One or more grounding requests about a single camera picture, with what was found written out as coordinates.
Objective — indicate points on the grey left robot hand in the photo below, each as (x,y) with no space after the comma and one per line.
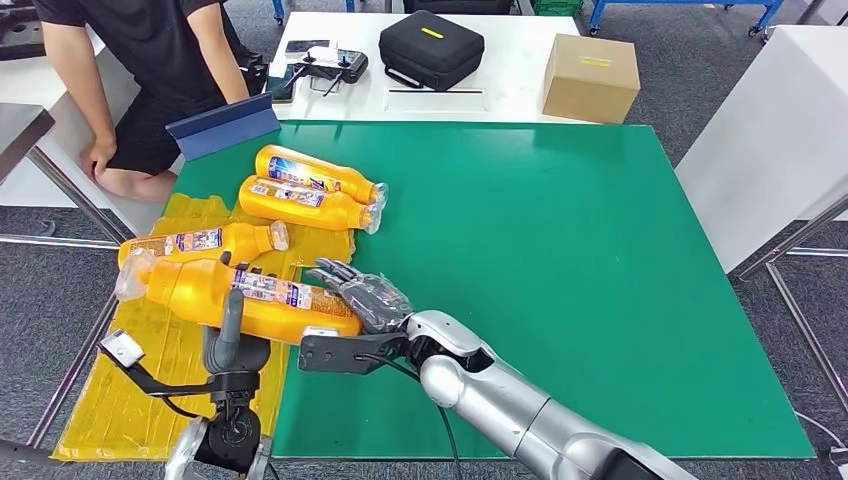
(235,354)

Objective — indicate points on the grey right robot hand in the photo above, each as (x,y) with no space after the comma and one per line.
(371,301)

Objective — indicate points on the orange detergent bottle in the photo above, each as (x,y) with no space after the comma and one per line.
(331,210)
(192,295)
(245,240)
(351,182)

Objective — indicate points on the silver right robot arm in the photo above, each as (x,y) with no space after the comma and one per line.
(490,397)

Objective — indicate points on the green table mat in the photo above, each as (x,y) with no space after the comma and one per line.
(563,218)

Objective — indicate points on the blue tablet case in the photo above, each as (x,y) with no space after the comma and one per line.
(222,129)

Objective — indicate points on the dark tablet device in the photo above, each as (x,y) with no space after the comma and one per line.
(279,88)

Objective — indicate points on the black remote controller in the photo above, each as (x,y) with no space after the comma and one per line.
(338,66)

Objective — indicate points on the black zipped carrying case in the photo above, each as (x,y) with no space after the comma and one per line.
(430,52)

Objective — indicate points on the dark smartphone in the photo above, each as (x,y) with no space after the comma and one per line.
(308,46)

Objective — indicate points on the white desk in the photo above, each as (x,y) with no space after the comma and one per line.
(517,69)

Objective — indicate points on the black case behind desk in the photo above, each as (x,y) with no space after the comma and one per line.
(457,5)

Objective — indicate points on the brown cardboard box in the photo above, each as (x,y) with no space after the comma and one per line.
(590,79)

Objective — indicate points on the grey table with steel leg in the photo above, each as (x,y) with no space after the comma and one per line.
(20,129)

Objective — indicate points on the person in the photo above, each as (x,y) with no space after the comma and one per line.
(152,40)

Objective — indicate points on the white bench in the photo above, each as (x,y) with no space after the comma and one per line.
(26,83)

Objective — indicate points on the green plastic crate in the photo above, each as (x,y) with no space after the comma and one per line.
(556,6)

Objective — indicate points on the black moulded tray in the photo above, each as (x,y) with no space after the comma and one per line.
(20,34)

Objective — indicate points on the white side table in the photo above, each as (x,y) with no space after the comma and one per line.
(762,142)

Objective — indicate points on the blue metal cart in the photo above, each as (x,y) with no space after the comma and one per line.
(689,3)

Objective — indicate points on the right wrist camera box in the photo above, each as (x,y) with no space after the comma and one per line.
(324,354)

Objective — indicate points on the blue trolley frame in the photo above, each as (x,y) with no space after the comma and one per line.
(278,6)

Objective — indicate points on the steel side table frame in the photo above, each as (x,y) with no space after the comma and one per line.
(818,251)

